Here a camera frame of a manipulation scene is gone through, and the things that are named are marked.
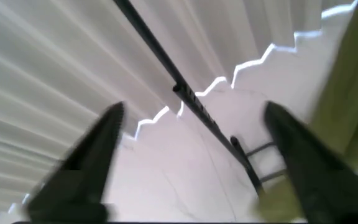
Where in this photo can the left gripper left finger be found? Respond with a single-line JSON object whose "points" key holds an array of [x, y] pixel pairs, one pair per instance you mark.
{"points": [[79, 186]]}

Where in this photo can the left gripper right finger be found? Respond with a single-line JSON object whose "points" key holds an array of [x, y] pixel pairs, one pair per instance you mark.
{"points": [[322, 186]]}

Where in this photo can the green printed shirt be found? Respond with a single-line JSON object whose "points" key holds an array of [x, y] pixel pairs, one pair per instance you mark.
{"points": [[346, 93]]}

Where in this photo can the black clothes rack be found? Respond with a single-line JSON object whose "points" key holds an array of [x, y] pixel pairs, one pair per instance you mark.
{"points": [[154, 46]]}

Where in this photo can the white curtain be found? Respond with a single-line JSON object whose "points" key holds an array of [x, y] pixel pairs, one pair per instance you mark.
{"points": [[57, 62]]}

